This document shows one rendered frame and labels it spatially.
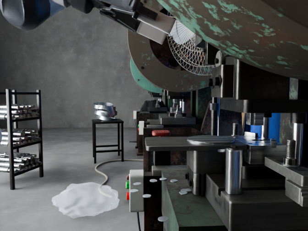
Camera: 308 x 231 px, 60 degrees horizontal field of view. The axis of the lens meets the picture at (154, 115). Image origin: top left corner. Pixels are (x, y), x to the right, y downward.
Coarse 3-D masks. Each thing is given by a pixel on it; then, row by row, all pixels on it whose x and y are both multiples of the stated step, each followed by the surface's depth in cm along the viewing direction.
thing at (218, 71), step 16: (224, 64) 72; (240, 64) 62; (208, 80) 72; (224, 80) 65; (240, 80) 63; (256, 80) 63; (272, 80) 63; (288, 80) 63; (224, 96) 65; (240, 96) 63; (256, 96) 63; (272, 96) 63; (288, 96) 64
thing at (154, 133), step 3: (153, 132) 101; (156, 132) 101; (159, 132) 101; (162, 132) 101; (165, 132) 101; (168, 132) 101; (153, 135) 101; (156, 135) 101; (159, 135) 101; (162, 135) 101; (165, 135) 101; (168, 135) 101
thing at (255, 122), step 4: (248, 116) 71; (252, 116) 70; (256, 116) 69; (260, 116) 69; (248, 120) 71; (252, 120) 70; (256, 120) 69; (260, 120) 69; (248, 124) 71; (252, 124) 70; (256, 124) 69; (260, 124) 69
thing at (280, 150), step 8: (232, 136) 78; (240, 136) 78; (248, 136) 78; (248, 144) 65; (256, 144) 65; (264, 144) 65; (280, 144) 65; (248, 152) 65; (256, 152) 64; (264, 152) 64; (272, 152) 64; (280, 152) 65; (248, 160) 65; (256, 160) 64
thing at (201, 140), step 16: (160, 144) 65; (176, 144) 65; (192, 144) 65; (208, 144) 65; (224, 144) 65; (240, 144) 65; (192, 160) 68; (208, 160) 66; (224, 160) 67; (192, 176) 68; (192, 192) 68
